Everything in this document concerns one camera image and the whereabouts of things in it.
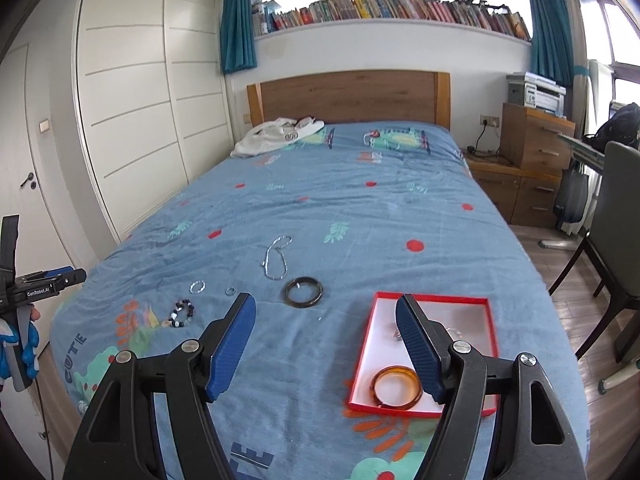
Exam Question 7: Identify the white wardrobe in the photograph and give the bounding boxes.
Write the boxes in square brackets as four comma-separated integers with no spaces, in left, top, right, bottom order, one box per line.
[76,0,233,240]

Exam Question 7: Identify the wooden drawer cabinet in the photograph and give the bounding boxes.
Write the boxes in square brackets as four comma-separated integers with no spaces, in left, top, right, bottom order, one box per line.
[499,103,575,176]

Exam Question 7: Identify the black backpack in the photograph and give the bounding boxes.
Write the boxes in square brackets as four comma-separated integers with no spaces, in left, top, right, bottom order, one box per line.
[582,102,640,153]

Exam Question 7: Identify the dark tortoiseshell bangle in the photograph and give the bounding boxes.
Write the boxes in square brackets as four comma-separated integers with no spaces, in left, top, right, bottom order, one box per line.
[282,276,324,309]

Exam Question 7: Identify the left hand blue white glove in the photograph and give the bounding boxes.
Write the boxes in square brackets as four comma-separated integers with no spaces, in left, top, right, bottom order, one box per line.
[1,304,40,392]

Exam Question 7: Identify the teal curtain left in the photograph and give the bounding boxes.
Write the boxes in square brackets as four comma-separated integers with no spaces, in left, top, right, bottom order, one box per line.
[220,0,257,75]

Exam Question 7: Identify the white printer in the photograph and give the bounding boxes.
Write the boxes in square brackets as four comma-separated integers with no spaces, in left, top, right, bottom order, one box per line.
[506,72,566,117]

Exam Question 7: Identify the dark wooden bead bracelet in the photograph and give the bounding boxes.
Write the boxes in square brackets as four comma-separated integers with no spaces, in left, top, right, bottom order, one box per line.
[167,299,196,330]

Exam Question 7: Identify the grey desk chair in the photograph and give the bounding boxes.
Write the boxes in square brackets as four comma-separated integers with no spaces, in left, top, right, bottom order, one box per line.
[549,142,639,359]

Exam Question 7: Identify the teal curtain right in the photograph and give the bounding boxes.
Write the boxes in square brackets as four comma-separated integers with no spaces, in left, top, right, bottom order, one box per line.
[529,0,574,88]

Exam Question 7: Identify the wooden headboard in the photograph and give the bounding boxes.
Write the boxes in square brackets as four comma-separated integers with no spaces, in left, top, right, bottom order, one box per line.
[246,70,451,129]

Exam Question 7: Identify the blue patterned bedspread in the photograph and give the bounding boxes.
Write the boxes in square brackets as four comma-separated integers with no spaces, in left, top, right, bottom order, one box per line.
[50,122,589,479]

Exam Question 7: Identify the white door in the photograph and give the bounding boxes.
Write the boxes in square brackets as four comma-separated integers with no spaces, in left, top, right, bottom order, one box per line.
[1,46,80,275]

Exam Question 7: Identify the silver chain necklace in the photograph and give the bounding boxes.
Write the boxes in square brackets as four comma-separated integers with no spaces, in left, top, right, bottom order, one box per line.
[260,234,294,282]

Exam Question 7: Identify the amber resin bangle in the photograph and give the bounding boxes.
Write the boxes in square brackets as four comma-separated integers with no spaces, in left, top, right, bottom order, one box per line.
[370,365,423,411]

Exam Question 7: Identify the desk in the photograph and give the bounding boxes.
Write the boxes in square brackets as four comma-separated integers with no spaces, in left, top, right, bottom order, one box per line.
[537,131,640,252]

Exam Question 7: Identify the row of books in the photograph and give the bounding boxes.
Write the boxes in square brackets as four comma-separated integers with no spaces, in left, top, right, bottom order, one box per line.
[252,0,532,41]

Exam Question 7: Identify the low wooden nightstand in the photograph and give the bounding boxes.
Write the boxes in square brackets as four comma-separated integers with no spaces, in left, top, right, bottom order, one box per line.
[465,154,561,228]

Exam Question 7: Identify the black power cable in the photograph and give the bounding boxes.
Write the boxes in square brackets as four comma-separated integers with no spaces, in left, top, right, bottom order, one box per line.
[466,121,501,158]

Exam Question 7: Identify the red jewelry box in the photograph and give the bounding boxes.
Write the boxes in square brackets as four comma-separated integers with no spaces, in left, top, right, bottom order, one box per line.
[347,292,498,418]

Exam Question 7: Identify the white clothing on bed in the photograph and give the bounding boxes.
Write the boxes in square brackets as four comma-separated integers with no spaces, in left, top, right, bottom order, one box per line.
[230,116,326,158]

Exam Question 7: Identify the wall power socket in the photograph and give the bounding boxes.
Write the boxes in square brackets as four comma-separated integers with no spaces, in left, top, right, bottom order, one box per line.
[480,115,500,128]

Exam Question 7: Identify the teal curtain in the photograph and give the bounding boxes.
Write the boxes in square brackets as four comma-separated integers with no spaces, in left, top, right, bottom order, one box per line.
[220,0,257,75]
[529,0,574,88]

